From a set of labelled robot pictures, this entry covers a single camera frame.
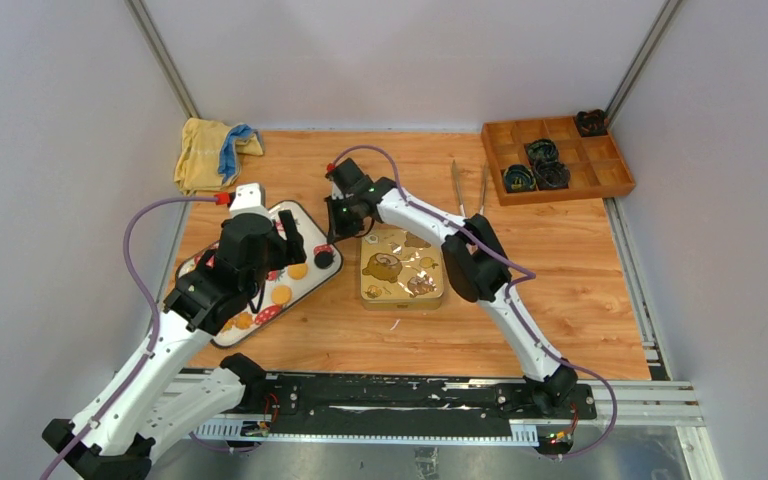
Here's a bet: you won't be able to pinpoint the white strawberry tray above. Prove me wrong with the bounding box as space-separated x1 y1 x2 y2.
211 200 343 348

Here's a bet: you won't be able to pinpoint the gold cookie tin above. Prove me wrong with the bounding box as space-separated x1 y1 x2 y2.
358 228 446 313

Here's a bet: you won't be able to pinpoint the metal tongs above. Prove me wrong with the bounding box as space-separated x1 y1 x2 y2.
450 160 489 216

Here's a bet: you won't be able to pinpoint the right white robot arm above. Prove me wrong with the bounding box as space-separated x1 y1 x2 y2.
325 158 578 418

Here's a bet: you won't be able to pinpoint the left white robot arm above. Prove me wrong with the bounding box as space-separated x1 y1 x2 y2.
43 210 306 479

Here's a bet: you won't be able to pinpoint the black sandwich cookie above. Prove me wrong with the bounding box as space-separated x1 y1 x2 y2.
314 250 334 270

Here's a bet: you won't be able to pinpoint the blue cloth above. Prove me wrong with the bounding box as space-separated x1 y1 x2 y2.
217 124 258 183

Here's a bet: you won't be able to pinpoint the yellow cloth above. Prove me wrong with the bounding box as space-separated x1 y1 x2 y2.
173 118 265 195

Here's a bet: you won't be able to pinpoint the wooden compartment box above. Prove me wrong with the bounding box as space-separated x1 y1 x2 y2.
481 115 636 206

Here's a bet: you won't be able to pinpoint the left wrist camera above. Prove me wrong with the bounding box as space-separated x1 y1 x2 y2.
229 182 269 218

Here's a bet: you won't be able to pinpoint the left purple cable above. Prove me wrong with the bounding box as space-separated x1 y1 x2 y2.
39 193 223 480

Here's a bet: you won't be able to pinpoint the purple cable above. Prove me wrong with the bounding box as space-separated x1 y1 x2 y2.
329 144 619 462
39 193 223 480

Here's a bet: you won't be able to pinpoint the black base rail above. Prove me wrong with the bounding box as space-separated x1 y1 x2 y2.
194 372 603 454

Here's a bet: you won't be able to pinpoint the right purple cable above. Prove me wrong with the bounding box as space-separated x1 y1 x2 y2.
329 144 619 462

